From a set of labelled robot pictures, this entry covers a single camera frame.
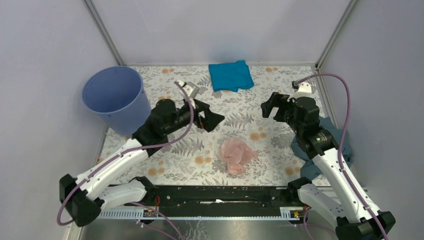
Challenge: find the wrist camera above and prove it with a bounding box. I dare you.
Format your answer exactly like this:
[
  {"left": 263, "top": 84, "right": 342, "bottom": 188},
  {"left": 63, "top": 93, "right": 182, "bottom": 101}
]
[
  {"left": 176, "top": 80, "right": 200, "bottom": 99},
  {"left": 288, "top": 81, "right": 312, "bottom": 100}
]

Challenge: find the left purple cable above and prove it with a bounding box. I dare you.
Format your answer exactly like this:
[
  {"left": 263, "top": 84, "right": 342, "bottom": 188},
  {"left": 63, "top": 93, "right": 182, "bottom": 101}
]
[{"left": 56, "top": 81, "right": 196, "bottom": 227}]

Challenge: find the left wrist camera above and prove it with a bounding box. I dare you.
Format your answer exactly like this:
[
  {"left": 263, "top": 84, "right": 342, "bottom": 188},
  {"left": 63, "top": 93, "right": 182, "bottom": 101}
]
[{"left": 176, "top": 80, "right": 200, "bottom": 99}]

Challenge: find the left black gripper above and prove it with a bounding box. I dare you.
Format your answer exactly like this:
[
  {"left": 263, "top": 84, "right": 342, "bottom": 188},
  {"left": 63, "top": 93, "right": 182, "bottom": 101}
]
[{"left": 164, "top": 97, "right": 225, "bottom": 135}]

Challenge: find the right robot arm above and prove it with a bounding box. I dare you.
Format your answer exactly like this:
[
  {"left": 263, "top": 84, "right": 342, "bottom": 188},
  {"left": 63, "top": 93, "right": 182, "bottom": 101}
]
[{"left": 260, "top": 92, "right": 396, "bottom": 240}]

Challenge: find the teal folded cloth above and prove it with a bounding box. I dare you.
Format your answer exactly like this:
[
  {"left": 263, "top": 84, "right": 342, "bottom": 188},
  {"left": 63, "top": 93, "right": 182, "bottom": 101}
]
[{"left": 208, "top": 60, "right": 255, "bottom": 92}]

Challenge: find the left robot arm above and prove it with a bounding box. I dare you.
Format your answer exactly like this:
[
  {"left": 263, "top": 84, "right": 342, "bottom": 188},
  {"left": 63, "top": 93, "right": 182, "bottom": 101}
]
[{"left": 56, "top": 99, "right": 225, "bottom": 227}]

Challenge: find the pink plastic trash bag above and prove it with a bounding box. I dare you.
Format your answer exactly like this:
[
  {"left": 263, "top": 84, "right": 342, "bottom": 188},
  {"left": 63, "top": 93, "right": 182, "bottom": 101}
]
[{"left": 217, "top": 138, "right": 259, "bottom": 175}]

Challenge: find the floral patterned table mat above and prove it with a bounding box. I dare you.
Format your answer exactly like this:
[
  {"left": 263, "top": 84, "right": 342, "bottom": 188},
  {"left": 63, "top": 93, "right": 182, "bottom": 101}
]
[{"left": 112, "top": 66, "right": 315, "bottom": 186}]

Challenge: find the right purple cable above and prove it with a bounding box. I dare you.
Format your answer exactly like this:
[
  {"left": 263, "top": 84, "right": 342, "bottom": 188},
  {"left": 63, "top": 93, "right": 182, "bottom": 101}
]
[{"left": 294, "top": 72, "right": 390, "bottom": 240}]

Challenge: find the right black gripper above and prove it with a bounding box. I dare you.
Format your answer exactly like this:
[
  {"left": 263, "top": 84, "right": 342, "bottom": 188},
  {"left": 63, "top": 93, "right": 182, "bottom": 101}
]
[{"left": 260, "top": 91, "right": 303, "bottom": 134}]

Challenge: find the white slotted cable duct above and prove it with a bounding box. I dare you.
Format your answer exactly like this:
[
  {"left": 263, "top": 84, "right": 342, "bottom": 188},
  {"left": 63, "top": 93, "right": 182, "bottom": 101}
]
[{"left": 97, "top": 204, "right": 300, "bottom": 221}]

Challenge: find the blue plastic trash bin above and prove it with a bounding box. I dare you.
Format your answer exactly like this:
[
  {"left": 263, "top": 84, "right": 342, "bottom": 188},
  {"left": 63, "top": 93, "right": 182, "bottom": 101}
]
[{"left": 82, "top": 66, "right": 151, "bottom": 136}]

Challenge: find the purple cable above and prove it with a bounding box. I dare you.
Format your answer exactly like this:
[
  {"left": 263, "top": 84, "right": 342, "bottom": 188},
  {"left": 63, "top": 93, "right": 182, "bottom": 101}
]
[
  {"left": 294, "top": 72, "right": 390, "bottom": 240},
  {"left": 56, "top": 81, "right": 196, "bottom": 227}
]

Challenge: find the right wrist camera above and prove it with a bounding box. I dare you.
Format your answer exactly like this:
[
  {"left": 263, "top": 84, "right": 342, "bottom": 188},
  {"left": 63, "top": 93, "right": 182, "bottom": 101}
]
[{"left": 288, "top": 81, "right": 312, "bottom": 100}]

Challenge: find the dark blue crumpled cloth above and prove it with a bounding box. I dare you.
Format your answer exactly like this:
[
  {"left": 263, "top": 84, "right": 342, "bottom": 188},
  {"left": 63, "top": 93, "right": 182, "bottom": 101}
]
[{"left": 290, "top": 116, "right": 353, "bottom": 181}]

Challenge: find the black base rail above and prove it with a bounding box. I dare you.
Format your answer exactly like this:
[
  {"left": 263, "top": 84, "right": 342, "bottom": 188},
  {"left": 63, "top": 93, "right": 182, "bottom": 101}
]
[{"left": 139, "top": 185, "right": 308, "bottom": 216}]

